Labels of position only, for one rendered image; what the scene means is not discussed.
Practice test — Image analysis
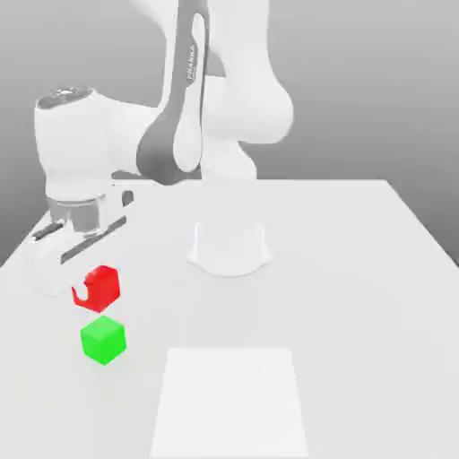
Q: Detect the small green cube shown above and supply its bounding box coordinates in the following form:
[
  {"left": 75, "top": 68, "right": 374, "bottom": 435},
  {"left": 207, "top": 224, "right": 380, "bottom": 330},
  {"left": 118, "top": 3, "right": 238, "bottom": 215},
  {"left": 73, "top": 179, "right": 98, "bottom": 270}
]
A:
[{"left": 79, "top": 315, "right": 127, "bottom": 367}]

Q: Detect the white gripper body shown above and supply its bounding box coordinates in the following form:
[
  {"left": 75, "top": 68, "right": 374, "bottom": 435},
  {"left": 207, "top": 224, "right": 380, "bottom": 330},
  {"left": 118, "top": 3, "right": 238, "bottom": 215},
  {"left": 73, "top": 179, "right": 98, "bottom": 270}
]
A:
[{"left": 27, "top": 213, "right": 129, "bottom": 299}]

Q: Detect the small red cube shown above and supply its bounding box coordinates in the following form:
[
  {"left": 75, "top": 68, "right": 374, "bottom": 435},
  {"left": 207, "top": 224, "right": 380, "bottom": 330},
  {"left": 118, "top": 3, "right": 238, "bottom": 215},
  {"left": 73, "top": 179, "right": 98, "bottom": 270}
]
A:
[{"left": 71, "top": 264, "right": 122, "bottom": 314}]

